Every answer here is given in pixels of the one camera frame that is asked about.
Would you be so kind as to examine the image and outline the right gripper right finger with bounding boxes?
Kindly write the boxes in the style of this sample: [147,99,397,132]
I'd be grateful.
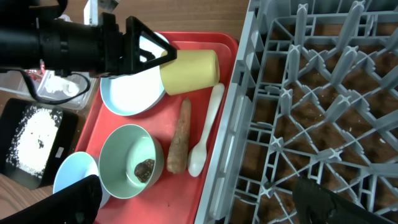
[292,177,390,224]

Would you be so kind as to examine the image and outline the dark food scrap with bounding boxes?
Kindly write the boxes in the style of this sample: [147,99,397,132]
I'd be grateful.
[134,159,155,183]

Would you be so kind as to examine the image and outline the yellow plastic cup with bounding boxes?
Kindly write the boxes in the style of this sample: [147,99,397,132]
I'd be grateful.
[160,50,220,95]

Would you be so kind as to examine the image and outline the white plastic spoon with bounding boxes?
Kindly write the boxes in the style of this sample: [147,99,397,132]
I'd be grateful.
[188,83,225,177]

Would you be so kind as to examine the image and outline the clear plastic bin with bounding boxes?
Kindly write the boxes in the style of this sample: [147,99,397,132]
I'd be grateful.
[1,70,96,110]

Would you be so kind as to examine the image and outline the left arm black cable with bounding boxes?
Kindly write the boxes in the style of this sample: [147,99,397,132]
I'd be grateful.
[18,70,91,106]

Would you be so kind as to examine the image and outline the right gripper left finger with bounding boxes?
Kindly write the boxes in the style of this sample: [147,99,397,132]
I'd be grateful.
[1,175,103,224]

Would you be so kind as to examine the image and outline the brown carrot piece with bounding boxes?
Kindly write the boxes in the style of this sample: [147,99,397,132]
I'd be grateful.
[167,98,192,174]

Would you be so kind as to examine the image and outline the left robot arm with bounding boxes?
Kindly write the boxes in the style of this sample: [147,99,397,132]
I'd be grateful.
[1,0,177,78]

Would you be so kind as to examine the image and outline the white tissue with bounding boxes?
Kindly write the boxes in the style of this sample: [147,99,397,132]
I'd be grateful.
[45,76,80,97]

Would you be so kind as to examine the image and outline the light blue bowl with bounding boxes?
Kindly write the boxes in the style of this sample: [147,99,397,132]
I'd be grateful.
[53,151,100,194]

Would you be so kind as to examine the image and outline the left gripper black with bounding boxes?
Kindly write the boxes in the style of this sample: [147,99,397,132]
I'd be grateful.
[39,12,177,77]

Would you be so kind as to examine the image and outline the red snack wrapper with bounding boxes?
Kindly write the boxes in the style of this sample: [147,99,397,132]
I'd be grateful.
[25,63,45,83]

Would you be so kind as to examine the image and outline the red plastic tray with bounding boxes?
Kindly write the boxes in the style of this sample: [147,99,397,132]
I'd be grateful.
[76,31,238,223]

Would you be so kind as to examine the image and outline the light blue plate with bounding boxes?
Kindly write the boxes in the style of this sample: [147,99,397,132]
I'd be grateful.
[99,32,170,117]

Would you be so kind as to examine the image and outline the grey dishwasher rack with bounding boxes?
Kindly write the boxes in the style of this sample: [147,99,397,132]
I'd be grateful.
[193,0,397,223]

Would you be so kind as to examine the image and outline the black tray bin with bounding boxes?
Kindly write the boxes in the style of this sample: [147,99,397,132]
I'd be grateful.
[1,98,78,190]

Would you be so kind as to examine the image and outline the white rice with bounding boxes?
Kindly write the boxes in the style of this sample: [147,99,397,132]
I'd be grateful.
[6,105,63,179]

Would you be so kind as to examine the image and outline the green bowl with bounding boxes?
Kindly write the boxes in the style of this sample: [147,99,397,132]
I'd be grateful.
[99,124,165,199]

